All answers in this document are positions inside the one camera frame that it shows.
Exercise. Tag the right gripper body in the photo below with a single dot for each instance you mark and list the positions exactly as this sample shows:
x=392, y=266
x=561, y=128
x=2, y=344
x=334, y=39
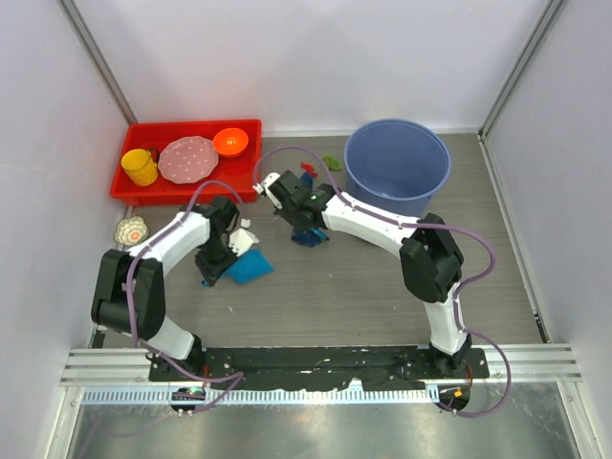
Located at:
x=289, y=214

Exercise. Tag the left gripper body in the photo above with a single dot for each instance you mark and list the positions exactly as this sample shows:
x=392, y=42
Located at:
x=214, y=257

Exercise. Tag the blue dustpan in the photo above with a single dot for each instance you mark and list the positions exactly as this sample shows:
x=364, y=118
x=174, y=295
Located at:
x=250, y=266

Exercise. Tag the blue plastic bucket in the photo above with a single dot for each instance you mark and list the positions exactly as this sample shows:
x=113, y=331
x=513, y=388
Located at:
x=396, y=165

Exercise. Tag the blue hand brush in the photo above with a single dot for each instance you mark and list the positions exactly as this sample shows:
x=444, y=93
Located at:
x=316, y=236

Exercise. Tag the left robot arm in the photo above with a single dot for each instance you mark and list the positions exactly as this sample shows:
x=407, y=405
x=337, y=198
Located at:
x=129, y=297

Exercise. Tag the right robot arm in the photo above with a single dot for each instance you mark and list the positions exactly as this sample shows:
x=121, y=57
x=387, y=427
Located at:
x=431, y=261

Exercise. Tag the blue paper scrap upper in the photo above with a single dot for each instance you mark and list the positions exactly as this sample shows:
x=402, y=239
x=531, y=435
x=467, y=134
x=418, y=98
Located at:
x=307, y=179

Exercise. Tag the blue paper scrap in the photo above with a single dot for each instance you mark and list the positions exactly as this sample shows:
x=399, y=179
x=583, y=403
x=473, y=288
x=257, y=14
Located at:
x=301, y=238
x=307, y=179

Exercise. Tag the blue paper scrap middle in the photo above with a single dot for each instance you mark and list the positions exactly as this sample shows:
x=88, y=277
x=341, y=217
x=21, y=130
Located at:
x=301, y=238

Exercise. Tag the green paper scrap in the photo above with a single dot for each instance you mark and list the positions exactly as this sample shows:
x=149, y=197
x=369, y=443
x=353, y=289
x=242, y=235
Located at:
x=331, y=162

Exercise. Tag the red plastic tray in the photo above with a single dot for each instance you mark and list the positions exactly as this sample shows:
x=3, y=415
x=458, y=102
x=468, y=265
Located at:
x=156, y=136

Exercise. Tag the small floral bowl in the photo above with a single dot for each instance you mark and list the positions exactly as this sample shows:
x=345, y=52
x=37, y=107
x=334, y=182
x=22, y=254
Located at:
x=131, y=231

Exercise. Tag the orange bowl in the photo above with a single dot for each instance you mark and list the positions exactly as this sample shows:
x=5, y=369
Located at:
x=230, y=142

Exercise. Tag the pink polka dot plate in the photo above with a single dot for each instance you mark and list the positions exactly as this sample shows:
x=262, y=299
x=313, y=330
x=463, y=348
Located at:
x=188, y=160

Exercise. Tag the yellow mug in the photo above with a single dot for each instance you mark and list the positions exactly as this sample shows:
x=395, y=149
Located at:
x=140, y=167

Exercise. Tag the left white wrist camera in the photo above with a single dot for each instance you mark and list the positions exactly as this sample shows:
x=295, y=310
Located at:
x=242, y=239

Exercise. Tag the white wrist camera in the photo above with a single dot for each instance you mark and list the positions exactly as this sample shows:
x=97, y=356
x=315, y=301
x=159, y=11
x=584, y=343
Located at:
x=242, y=239
x=265, y=188

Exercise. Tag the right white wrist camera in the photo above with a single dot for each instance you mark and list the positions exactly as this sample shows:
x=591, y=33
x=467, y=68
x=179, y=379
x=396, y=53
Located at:
x=265, y=188

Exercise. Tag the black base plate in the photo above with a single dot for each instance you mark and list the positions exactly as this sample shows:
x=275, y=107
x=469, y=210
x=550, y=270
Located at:
x=324, y=369

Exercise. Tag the white slotted cable duct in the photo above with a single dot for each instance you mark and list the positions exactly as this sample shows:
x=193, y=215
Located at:
x=189, y=395

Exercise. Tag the aluminium front rail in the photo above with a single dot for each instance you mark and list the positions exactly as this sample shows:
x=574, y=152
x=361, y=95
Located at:
x=106, y=366

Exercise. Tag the left aluminium corner post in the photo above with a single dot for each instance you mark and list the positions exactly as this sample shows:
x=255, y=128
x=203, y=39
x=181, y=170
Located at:
x=90, y=46

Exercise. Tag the aluminium corner post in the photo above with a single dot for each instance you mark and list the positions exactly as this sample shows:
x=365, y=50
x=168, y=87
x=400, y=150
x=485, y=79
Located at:
x=537, y=36
x=90, y=46

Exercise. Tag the right aluminium corner post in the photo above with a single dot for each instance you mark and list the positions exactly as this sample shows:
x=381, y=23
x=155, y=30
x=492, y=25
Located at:
x=537, y=36

